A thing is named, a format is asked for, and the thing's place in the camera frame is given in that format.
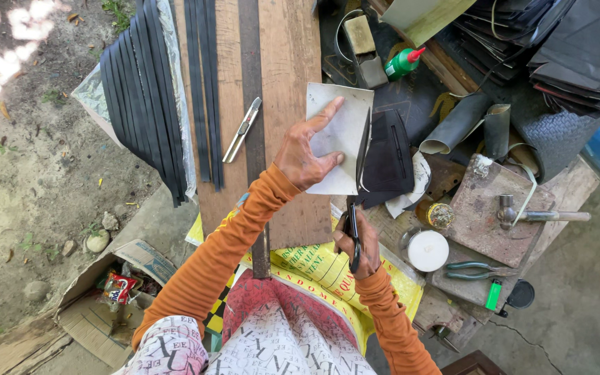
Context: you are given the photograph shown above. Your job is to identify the black strips on board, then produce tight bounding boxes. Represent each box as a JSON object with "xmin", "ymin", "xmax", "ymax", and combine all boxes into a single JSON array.
[{"xmin": 183, "ymin": 0, "xmax": 226, "ymax": 192}]

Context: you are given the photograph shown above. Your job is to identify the bundle of black rubber strips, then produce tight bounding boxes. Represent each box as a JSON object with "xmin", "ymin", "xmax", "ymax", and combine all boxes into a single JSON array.
[{"xmin": 99, "ymin": 0, "xmax": 189, "ymax": 208}]

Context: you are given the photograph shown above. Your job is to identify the cardboard box with trash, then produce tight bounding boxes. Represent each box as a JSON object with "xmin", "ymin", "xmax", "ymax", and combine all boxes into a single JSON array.
[{"xmin": 54, "ymin": 239, "xmax": 178, "ymax": 370}]

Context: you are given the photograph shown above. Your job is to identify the wooden cutting board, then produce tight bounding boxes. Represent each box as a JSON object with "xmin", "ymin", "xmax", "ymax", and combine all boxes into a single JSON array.
[{"xmin": 174, "ymin": 0, "xmax": 333, "ymax": 251}]

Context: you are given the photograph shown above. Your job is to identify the small amber glass jar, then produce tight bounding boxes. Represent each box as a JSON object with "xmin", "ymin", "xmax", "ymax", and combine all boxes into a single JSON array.
[{"xmin": 416, "ymin": 199, "xmax": 456, "ymax": 230}]

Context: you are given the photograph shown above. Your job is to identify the rusty metal plate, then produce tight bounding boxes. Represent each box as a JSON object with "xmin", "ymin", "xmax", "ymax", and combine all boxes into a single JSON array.
[{"xmin": 445, "ymin": 154, "xmax": 556, "ymax": 269}]

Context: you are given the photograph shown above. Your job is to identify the black leather piece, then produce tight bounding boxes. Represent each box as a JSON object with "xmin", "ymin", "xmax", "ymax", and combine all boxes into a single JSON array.
[{"xmin": 355, "ymin": 108, "xmax": 415, "ymax": 210}]

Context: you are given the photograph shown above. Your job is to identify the black scissors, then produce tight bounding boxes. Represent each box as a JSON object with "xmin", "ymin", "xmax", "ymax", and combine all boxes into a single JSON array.
[{"xmin": 345, "ymin": 107, "xmax": 373, "ymax": 274}]

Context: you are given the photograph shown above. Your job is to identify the wooden block in metal holder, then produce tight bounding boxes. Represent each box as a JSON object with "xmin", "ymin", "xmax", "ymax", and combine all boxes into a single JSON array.
[{"xmin": 335, "ymin": 9, "xmax": 389, "ymax": 90}]

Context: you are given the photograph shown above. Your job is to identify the long metal ruler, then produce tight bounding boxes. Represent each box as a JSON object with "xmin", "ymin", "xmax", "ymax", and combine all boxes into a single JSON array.
[{"xmin": 237, "ymin": 0, "xmax": 272, "ymax": 279}]

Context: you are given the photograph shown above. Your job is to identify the black round lid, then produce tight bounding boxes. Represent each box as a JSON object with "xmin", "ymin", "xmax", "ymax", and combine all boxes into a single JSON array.
[{"xmin": 497, "ymin": 279, "xmax": 536, "ymax": 318}]

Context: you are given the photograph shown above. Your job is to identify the metal hammer wooden handle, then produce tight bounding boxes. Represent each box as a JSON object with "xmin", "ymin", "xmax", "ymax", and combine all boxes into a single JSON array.
[{"xmin": 497, "ymin": 194, "xmax": 591, "ymax": 231}]

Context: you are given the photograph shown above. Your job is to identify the person's left hand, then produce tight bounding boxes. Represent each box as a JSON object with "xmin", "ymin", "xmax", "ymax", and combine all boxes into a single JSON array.
[{"xmin": 274, "ymin": 96, "xmax": 346, "ymax": 192}]

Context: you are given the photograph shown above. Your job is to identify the white round lid jar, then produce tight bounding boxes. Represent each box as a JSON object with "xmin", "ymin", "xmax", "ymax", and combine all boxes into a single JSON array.
[{"xmin": 400, "ymin": 227, "xmax": 451, "ymax": 273}]

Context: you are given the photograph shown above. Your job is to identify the person's patterned clothing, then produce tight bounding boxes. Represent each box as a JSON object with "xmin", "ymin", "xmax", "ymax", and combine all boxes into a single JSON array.
[{"xmin": 112, "ymin": 269, "xmax": 379, "ymax": 375}]

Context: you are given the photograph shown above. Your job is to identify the olive green sheet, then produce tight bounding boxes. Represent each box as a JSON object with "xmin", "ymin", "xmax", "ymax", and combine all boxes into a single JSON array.
[{"xmin": 381, "ymin": 0, "xmax": 478, "ymax": 49}]

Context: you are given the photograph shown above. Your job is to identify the small rolled dark sheet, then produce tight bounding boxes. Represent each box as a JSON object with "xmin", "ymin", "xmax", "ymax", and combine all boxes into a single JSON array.
[{"xmin": 483, "ymin": 103, "xmax": 512, "ymax": 161}]

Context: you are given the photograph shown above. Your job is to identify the stack of black leather sheets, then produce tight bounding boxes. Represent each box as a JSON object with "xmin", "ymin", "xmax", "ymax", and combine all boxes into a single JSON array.
[{"xmin": 453, "ymin": 0, "xmax": 600, "ymax": 113}]

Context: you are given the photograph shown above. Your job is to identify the green lighter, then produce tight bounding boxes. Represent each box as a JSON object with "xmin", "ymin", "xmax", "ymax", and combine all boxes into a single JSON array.
[{"xmin": 485, "ymin": 279, "xmax": 503, "ymax": 311}]

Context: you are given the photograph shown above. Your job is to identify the yellow printed sack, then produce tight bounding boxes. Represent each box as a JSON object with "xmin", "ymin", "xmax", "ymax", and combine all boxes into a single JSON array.
[{"xmin": 185, "ymin": 203, "xmax": 426, "ymax": 356}]

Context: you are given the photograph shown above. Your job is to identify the grey white cardboard template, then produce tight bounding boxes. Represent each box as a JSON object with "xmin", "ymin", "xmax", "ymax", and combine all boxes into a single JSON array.
[{"xmin": 305, "ymin": 82, "xmax": 375, "ymax": 196}]

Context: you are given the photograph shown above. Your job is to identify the rolled black rubber sheet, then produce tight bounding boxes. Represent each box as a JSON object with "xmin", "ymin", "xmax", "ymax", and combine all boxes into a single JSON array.
[{"xmin": 419, "ymin": 94, "xmax": 600, "ymax": 184}]

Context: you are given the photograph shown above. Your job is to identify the silver utility knife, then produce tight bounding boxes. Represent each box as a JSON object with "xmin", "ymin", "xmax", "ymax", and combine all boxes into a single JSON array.
[{"xmin": 222, "ymin": 97, "xmax": 263, "ymax": 164}]

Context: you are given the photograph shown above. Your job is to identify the green handled pliers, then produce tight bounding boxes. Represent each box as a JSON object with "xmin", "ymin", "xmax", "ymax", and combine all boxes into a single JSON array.
[{"xmin": 446, "ymin": 260, "xmax": 518, "ymax": 282}]

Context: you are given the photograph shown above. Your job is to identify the green glue bottle red cap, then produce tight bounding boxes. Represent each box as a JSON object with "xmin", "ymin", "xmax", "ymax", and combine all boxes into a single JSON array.
[{"xmin": 384, "ymin": 47, "xmax": 427, "ymax": 81}]

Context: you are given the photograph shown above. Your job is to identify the person's right hand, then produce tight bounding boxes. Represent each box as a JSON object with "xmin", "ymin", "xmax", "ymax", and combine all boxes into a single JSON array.
[{"xmin": 332, "ymin": 207, "xmax": 381, "ymax": 281}]

